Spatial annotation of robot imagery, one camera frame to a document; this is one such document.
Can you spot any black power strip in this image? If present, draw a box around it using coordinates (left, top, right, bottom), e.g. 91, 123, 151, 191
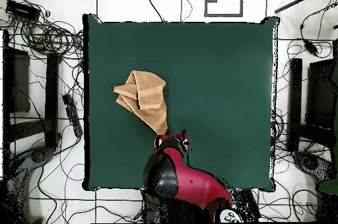
62, 93, 83, 138

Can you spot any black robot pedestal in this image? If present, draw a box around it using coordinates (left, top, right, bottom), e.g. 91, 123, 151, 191
141, 189, 212, 224

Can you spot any tangled black cable pile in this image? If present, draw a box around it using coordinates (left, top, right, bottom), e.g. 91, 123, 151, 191
7, 0, 84, 59

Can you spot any tan terry towel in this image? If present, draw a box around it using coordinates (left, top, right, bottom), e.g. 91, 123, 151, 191
112, 69, 169, 136

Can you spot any black metal stand frame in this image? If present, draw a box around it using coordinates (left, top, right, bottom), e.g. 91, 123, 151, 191
287, 38, 338, 153
2, 29, 63, 151

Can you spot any dark green table cloth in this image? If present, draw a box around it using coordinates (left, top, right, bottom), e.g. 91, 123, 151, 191
82, 13, 281, 192

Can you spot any thick black floor cable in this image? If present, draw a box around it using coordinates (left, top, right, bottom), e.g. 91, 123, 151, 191
139, 0, 165, 22

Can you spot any grey curved floor base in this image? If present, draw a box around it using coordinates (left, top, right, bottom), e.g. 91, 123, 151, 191
291, 151, 338, 196
0, 145, 56, 223

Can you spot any black electronics box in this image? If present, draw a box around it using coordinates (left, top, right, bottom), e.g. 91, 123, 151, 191
5, 0, 41, 21

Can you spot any black floor box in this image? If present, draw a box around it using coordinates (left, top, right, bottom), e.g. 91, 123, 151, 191
232, 189, 261, 222

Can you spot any black power adapter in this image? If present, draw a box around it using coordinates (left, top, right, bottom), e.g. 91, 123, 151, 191
303, 40, 319, 56

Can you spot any thin black floor cable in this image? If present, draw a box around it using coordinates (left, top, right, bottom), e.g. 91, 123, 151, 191
180, 0, 193, 22

